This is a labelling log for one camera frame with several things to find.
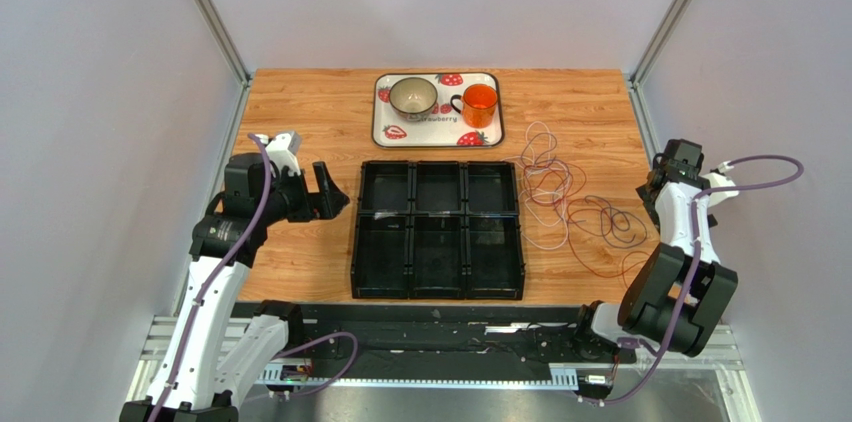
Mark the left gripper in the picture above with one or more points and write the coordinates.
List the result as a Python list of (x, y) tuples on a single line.
[(325, 204)]

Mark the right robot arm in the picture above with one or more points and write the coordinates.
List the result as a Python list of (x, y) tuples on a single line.
[(681, 292)]

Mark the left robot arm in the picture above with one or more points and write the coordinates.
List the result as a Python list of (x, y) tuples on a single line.
[(198, 380)]

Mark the black six-compartment organizer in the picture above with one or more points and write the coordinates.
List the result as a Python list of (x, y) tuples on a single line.
[(438, 230)]

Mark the grey ceramic bowl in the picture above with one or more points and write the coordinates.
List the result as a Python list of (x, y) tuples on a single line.
[(413, 98)]

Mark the strawberry pattern tray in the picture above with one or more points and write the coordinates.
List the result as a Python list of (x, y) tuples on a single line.
[(443, 126)]

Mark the orange mug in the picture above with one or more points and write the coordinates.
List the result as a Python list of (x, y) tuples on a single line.
[(477, 105)]

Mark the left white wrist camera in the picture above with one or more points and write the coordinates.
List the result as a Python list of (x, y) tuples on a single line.
[(282, 150)]

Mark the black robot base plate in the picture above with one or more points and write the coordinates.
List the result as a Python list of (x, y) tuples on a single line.
[(399, 341)]

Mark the aluminium frame rail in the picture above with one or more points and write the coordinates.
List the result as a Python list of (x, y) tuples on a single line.
[(711, 387)]

